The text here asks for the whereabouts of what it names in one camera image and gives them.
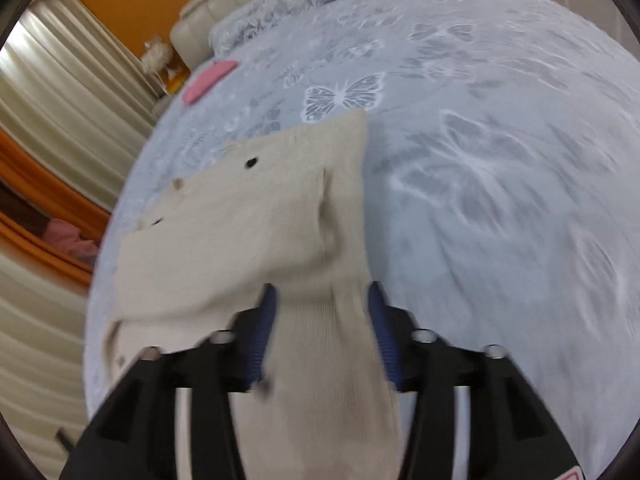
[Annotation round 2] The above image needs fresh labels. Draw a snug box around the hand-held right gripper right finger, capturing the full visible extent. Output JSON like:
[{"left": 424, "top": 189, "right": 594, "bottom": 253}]
[{"left": 367, "top": 281, "right": 586, "bottom": 480}]

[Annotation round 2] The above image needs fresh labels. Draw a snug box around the grey butterfly print bedsheet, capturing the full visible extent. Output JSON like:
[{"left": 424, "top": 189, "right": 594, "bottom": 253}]
[{"left": 84, "top": 0, "right": 640, "bottom": 480}]

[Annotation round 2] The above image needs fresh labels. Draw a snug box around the beige knit cardigan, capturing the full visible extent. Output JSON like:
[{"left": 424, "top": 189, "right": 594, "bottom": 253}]
[{"left": 102, "top": 110, "right": 407, "bottom": 480}]

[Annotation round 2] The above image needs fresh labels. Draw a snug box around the white plush toy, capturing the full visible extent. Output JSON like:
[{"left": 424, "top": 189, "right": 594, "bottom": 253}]
[{"left": 141, "top": 35, "right": 169, "bottom": 75}]

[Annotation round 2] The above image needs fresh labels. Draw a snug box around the pink folded cloth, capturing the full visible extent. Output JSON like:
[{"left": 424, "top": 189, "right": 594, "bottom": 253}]
[{"left": 182, "top": 60, "right": 239, "bottom": 106}]

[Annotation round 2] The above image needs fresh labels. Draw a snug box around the cream curtain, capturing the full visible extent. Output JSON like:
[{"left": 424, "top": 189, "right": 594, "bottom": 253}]
[{"left": 0, "top": 0, "right": 166, "bottom": 441}]

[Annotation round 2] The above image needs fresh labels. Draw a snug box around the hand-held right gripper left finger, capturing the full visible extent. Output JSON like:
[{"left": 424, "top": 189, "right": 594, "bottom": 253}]
[{"left": 59, "top": 283, "right": 279, "bottom": 480}]

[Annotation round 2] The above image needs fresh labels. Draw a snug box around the cream leather headboard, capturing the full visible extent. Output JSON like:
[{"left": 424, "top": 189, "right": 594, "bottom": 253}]
[{"left": 170, "top": 0, "right": 311, "bottom": 72}]

